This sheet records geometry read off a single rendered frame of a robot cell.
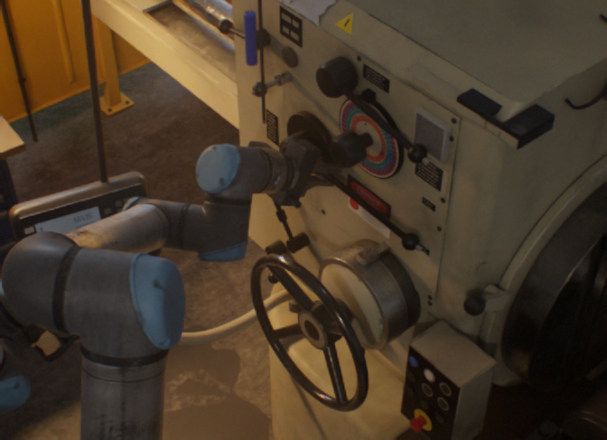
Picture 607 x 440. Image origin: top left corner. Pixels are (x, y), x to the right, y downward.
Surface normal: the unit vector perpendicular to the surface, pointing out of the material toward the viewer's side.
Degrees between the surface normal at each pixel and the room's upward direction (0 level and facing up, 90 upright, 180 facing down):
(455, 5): 0
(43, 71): 90
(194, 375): 0
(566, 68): 0
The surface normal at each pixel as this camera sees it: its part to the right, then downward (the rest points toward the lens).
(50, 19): 0.64, 0.52
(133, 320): -0.16, 0.35
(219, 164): -0.65, -0.10
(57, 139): 0.00, -0.73
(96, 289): -0.11, -0.18
